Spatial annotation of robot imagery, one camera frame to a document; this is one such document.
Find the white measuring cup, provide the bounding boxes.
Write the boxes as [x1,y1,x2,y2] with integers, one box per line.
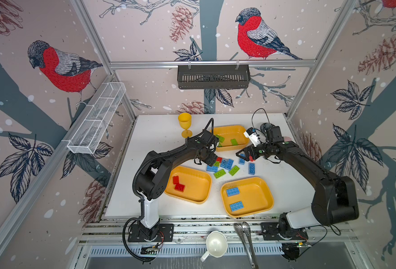
[200,231,228,262]

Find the yellow tray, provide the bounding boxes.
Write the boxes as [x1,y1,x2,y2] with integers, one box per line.
[220,177,274,219]
[214,125,250,152]
[164,166,212,204]

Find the yellow tray near right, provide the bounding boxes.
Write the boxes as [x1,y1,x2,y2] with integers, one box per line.
[220,177,274,219]

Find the white wire mesh shelf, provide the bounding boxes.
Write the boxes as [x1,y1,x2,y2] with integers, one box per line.
[67,82,126,154]

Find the metal tongs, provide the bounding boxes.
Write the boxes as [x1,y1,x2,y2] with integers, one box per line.
[233,221,258,269]

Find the yellow plastic goblet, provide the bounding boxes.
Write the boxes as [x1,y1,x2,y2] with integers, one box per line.
[178,113,192,139]

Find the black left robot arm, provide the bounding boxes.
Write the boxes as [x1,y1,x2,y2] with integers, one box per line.
[130,118,219,241]

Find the yellow tray far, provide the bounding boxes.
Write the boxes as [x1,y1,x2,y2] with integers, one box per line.
[214,125,250,152]

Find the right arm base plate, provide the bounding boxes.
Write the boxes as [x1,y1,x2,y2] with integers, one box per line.
[260,223,308,241]

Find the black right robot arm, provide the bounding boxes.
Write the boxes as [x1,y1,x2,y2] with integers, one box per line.
[236,123,359,239]

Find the small red lego brick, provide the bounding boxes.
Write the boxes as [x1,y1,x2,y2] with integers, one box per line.
[173,176,180,185]

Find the green lego brick lower right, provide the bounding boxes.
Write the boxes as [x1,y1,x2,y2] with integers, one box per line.
[229,165,240,177]

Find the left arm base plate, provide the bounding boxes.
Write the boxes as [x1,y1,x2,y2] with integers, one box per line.
[127,223,174,243]

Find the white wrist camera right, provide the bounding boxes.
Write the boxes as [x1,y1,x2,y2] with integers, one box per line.
[244,127,261,147]

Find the black hanging wire basket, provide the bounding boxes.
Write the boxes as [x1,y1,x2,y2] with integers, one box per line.
[177,65,251,90]

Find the yellow tray near left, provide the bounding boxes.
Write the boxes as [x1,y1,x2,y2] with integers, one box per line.
[164,166,212,204]

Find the blue lego brick low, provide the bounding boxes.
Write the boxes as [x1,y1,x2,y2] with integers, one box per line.
[206,165,219,173]

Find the green lego brick long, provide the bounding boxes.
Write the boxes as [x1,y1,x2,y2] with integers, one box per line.
[216,135,224,143]

